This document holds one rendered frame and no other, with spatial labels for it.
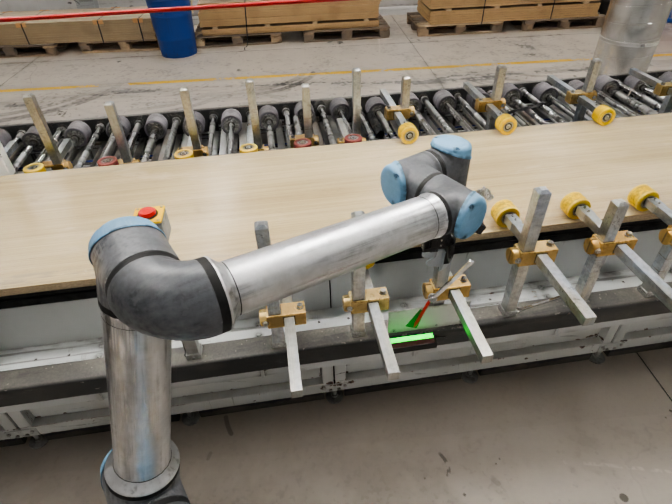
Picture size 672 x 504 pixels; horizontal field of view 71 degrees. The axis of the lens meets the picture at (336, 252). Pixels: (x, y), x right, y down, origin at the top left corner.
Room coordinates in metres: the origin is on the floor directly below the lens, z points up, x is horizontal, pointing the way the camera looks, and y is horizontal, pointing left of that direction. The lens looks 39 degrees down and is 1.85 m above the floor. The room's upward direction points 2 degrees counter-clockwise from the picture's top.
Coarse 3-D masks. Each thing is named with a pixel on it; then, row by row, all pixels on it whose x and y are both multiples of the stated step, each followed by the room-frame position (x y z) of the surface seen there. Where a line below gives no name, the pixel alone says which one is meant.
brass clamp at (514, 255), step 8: (544, 240) 1.09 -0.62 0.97; (512, 248) 1.06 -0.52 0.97; (536, 248) 1.06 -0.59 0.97; (544, 248) 1.05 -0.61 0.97; (552, 248) 1.05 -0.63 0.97; (512, 256) 1.04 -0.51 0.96; (520, 256) 1.03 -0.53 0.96; (528, 256) 1.04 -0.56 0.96; (536, 256) 1.04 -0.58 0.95; (552, 256) 1.05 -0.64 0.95; (520, 264) 1.03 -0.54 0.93; (528, 264) 1.04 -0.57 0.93
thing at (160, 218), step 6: (138, 210) 0.95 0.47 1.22; (156, 210) 0.94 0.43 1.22; (162, 210) 0.94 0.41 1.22; (138, 216) 0.92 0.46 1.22; (156, 216) 0.92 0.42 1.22; (162, 216) 0.92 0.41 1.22; (156, 222) 0.90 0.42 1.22; (162, 222) 0.91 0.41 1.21; (168, 222) 0.95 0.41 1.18; (162, 228) 0.90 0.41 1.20; (168, 228) 0.94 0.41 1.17; (168, 234) 0.92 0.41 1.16; (168, 240) 0.91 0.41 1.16
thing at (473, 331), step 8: (456, 296) 0.98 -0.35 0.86; (456, 304) 0.95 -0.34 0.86; (464, 304) 0.95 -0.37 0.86; (456, 312) 0.94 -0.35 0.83; (464, 312) 0.91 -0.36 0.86; (464, 320) 0.89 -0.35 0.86; (472, 320) 0.88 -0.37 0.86; (464, 328) 0.88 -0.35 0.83; (472, 328) 0.85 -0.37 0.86; (472, 336) 0.83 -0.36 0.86; (480, 336) 0.83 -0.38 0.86; (472, 344) 0.82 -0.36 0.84; (480, 344) 0.80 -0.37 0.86; (480, 352) 0.77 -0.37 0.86; (488, 352) 0.77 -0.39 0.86; (480, 360) 0.76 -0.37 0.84; (488, 360) 0.76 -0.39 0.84
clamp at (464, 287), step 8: (432, 280) 1.04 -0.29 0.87; (456, 280) 1.04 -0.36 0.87; (424, 288) 1.02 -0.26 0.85; (432, 288) 1.01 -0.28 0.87; (448, 288) 1.01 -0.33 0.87; (456, 288) 1.01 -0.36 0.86; (464, 288) 1.01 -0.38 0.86; (424, 296) 1.02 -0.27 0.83; (440, 296) 1.00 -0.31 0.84; (448, 296) 1.01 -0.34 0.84; (464, 296) 1.01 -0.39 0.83
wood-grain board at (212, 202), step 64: (576, 128) 1.99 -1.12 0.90; (640, 128) 1.97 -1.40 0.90; (0, 192) 1.59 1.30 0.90; (64, 192) 1.58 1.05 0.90; (128, 192) 1.56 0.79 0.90; (192, 192) 1.55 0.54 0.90; (256, 192) 1.53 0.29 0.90; (320, 192) 1.52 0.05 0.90; (512, 192) 1.47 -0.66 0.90; (0, 256) 1.19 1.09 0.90; (64, 256) 1.18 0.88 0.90; (192, 256) 1.16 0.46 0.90
